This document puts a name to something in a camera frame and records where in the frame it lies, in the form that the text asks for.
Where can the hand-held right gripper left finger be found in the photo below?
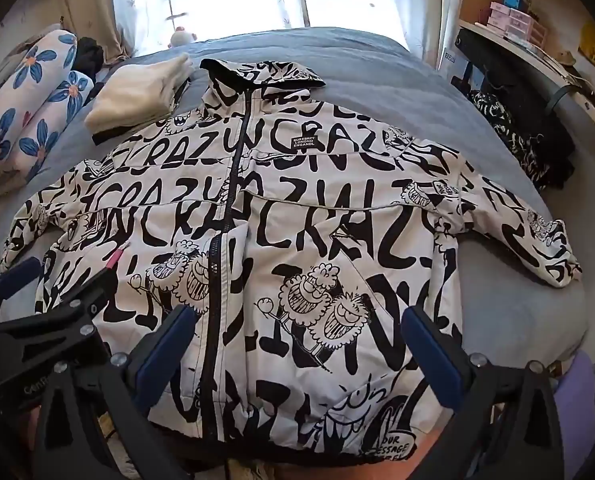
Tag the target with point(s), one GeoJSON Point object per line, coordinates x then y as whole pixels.
{"type": "Point", "coordinates": [166, 342]}

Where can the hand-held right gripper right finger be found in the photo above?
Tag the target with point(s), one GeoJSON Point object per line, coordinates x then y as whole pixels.
{"type": "Point", "coordinates": [437, 352]}

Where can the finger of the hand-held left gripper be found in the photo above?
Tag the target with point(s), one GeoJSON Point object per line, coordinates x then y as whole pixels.
{"type": "Point", "coordinates": [25, 272]}
{"type": "Point", "coordinates": [77, 292]}

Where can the black white printed jacket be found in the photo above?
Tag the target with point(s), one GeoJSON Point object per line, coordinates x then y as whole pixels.
{"type": "Point", "coordinates": [287, 200]}

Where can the black patterned clothes pile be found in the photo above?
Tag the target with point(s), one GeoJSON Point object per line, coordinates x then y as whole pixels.
{"type": "Point", "coordinates": [547, 125]}

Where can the blue floral pillow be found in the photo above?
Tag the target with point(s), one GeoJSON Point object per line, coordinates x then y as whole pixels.
{"type": "Point", "coordinates": [42, 135]}
{"type": "Point", "coordinates": [25, 75]}

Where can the person's purple clothing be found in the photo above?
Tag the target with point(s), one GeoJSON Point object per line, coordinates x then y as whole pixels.
{"type": "Point", "coordinates": [585, 400]}

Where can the folded cream garment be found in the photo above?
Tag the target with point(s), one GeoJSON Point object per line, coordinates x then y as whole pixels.
{"type": "Point", "coordinates": [137, 97]}

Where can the small black cloth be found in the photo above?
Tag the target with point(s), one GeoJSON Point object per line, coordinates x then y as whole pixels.
{"type": "Point", "coordinates": [90, 57]}

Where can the black white patterned cloth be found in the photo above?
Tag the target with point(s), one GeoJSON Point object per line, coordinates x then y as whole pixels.
{"type": "Point", "coordinates": [502, 125]}

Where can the pink white plush toy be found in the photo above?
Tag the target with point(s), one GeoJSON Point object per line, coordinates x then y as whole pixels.
{"type": "Point", "coordinates": [182, 36]}

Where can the white box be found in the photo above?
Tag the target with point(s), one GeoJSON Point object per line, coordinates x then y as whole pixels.
{"type": "Point", "coordinates": [448, 56]}

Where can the blue bed blanket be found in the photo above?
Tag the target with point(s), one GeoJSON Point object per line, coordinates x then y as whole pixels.
{"type": "Point", "coordinates": [367, 60]}

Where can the pink storage drawers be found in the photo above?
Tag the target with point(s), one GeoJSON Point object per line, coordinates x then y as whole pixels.
{"type": "Point", "coordinates": [517, 22]}

